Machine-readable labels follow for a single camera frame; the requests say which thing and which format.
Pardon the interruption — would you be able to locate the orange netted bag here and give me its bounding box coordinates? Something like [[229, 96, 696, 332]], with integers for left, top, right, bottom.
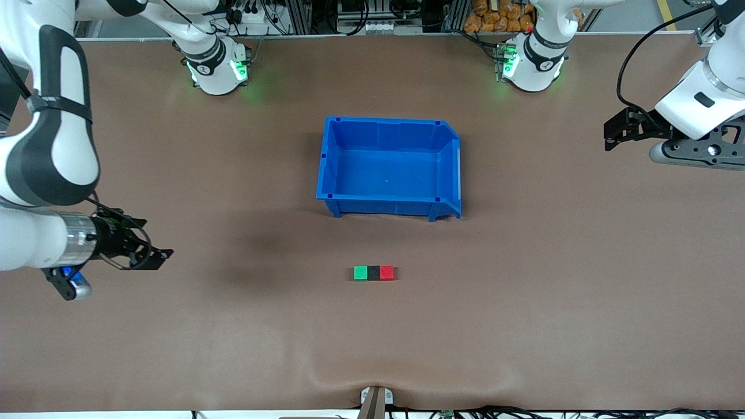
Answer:
[[463, 0, 536, 34]]

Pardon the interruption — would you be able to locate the black cable bundle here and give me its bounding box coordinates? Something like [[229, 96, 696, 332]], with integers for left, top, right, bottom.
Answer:
[[386, 405, 745, 419]]

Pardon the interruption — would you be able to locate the brown table mat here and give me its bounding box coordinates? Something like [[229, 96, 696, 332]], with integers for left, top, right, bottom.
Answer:
[[0, 35, 745, 413]]

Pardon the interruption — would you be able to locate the blue plastic storage bin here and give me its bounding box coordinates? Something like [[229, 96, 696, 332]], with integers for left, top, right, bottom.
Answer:
[[316, 116, 462, 222]]

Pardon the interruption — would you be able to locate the black grey equipment box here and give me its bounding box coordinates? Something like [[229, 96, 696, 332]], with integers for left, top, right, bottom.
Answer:
[[336, 0, 427, 35]]

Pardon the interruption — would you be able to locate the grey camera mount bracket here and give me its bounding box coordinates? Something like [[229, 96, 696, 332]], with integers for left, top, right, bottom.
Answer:
[[359, 386, 394, 419]]

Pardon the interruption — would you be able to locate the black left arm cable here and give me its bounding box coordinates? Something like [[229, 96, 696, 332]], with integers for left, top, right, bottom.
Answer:
[[616, 3, 715, 118]]

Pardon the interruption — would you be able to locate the white power strip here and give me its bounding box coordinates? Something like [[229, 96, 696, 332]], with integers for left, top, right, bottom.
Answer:
[[228, 7, 275, 25]]

